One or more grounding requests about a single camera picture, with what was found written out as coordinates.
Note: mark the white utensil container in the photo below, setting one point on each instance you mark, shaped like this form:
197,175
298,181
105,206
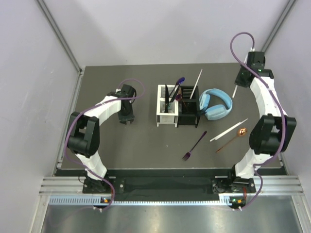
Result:
171,117

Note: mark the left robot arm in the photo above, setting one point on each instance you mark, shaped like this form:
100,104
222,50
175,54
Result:
84,134

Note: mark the copper spoon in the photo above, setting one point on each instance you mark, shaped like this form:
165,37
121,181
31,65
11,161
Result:
240,133

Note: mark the black knife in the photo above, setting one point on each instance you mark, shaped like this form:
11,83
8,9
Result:
166,98

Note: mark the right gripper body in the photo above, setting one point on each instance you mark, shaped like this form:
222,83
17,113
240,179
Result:
239,77

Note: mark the white chopstick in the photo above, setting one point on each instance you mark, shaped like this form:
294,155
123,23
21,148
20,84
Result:
196,83
234,92
228,130

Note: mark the purple fork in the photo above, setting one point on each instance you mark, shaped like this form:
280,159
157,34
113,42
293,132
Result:
188,154

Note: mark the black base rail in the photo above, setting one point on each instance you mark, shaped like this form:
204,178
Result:
172,184

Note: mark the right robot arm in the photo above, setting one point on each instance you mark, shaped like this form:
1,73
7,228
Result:
274,129

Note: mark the black utensil container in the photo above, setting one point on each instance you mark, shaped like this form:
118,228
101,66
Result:
189,117

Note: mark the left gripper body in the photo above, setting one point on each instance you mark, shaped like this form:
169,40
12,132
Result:
126,114

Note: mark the perforated cable duct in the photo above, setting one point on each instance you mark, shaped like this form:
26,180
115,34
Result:
102,201

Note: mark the white-blade green-handle knife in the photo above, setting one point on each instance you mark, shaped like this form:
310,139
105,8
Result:
173,97

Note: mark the rainbow spoon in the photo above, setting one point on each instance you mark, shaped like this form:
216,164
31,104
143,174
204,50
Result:
180,80

